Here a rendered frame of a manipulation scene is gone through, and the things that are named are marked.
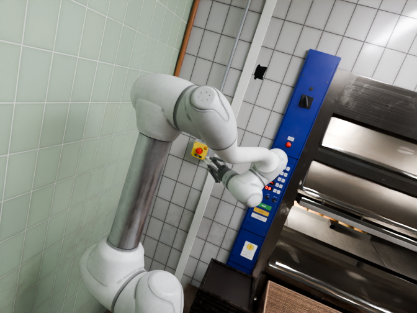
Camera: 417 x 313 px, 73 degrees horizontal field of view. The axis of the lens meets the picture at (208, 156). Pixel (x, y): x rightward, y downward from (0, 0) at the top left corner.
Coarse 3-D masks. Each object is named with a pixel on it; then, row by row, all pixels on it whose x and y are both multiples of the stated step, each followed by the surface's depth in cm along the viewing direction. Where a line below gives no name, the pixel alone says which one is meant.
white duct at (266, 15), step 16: (272, 0) 142; (256, 32) 147; (256, 48) 149; (240, 80) 154; (240, 96) 155; (208, 176) 169; (208, 192) 171; (192, 224) 178; (192, 240) 180; (176, 272) 188
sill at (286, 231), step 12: (288, 228) 168; (300, 240) 163; (312, 240) 162; (324, 252) 161; (336, 252) 159; (348, 252) 162; (360, 264) 157; (372, 264) 158; (384, 276) 154; (396, 276) 153; (408, 288) 152
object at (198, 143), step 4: (196, 140) 162; (200, 140) 164; (196, 144) 162; (200, 144) 161; (204, 144) 161; (192, 148) 163; (196, 148) 162; (208, 148) 160; (192, 152) 163; (204, 152) 161; (208, 152) 163; (196, 156) 163; (200, 156) 162
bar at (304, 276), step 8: (280, 264) 130; (288, 272) 129; (296, 272) 128; (312, 280) 127; (320, 280) 127; (328, 288) 126; (336, 288) 125; (344, 296) 124; (352, 296) 124; (360, 304) 123; (368, 304) 122; (376, 304) 123; (384, 312) 121; (392, 312) 121
